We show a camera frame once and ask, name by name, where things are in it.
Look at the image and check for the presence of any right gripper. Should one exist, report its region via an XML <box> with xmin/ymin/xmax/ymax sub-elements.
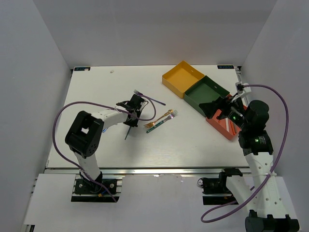
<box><xmin>198</xmin><ymin>93</ymin><xmax>249</xmax><ymax>131</ymax></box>

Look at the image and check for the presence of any purple iridescent fork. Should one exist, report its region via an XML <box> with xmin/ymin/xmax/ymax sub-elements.
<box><xmin>134</xmin><ymin>89</ymin><xmax>166</xmax><ymax>106</ymax></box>

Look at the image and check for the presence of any ornate gold fork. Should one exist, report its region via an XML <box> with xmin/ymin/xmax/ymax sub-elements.
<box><xmin>144</xmin><ymin>109</ymin><xmax>173</xmax><ymax>129</ymax></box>

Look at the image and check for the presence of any orange chopstick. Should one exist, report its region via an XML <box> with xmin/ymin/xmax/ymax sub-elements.
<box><xmin>231</xmin><ymin>122</ymin><xmax>238</xmax><ymax>135</ymax></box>

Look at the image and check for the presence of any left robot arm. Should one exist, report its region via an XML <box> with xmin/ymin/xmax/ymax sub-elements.
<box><xmin>65</xmin><ymin>94</ymin><xmax>147</xmax><ymax>193</ymax></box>

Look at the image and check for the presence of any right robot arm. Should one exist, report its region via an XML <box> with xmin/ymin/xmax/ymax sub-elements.
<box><xmin>199</xmin><ymin>97</ymin><xmax>300</xmax><ymax>232</ymax></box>

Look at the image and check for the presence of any green square tray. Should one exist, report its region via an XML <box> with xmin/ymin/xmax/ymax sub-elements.
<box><xmin>183</xmin><ymin>75</ymin><xmax>230</xmax><ymax>117</ymax></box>

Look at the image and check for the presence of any red square tray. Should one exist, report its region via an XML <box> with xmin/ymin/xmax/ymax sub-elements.
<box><xmin>206</xmin><ymin>110</ymin><xmax>241</xmax><ymax>140</ymax></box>

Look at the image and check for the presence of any yellow square tray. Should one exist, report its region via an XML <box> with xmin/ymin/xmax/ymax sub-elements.
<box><xmin>162</xmin><ymin>60</ymin><xmax>205</xmax><ymax>99</ymax></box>

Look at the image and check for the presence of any right corner label sticker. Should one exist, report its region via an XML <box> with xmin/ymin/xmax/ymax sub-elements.
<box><xmin>217</xmin><ymin>65</ymin><xmax>234</xmax><ymax>69</ymax></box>

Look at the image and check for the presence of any corner label sticker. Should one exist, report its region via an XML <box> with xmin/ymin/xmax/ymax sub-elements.
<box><xmin>217</xmin><ymin>65</ymin><xmax>234</xmax><ymax>69</ymax></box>
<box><xmin>74</xmin><ymin>67</ymin><xmax>91</xmax><ymax>72</ymax></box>

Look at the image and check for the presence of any left corner label sticker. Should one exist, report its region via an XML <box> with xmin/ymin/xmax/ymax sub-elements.
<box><xmin>74</xmin><ymin>67</ymin><xmax>91</xmax><ymax>72</ymax></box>

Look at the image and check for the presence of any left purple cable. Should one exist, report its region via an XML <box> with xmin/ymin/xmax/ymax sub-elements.
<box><xmin>52</xmin><ymin>94</ymin><xmax>157</xmax><ymax>203</ymax></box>

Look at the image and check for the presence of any purple cable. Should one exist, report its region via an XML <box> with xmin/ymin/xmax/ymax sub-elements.
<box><xmin>200</xmin><ymin>84</ymin><xmax>289</xmax><ymax>223</ymax></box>
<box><xmin>52</xmin><ymin>94</ymin><xmax>157</xmax><ymax>203</ymax></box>

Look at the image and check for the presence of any silver fork green handle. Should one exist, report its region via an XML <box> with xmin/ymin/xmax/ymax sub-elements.
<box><xmin>146</xmin><ymin>110</ymin><xmax>178</xmax><ymax>133</ymax></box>

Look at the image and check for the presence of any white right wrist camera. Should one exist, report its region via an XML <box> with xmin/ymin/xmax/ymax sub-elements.
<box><xmin>232</xmin><ymin>82</ymin><xmax>252</xmax><ymax>102</ymax></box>

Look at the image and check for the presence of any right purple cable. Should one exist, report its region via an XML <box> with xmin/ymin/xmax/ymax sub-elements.
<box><xmin>200</xmin><ymin>84</ymin><xmax>289</xmax><ymax>223</ymax></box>

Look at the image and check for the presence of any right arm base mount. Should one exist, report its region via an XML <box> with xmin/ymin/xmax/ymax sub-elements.
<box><xmin>197</xmin><ymin>168</ymin><xmax>243</xmax><ymax>205</ymax></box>

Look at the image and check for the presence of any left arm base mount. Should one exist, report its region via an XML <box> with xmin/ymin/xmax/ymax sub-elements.
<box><xmin>71</xmin><ymin>177</ymin><xmax>122</xmax><ymax>203</ymax></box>

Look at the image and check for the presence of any aluminium table edge rail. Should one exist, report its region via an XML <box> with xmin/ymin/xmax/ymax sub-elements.
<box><xmin>44</xmin><ymin>166</ymin><xmax>252</xmax><ymax>176</ymax></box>

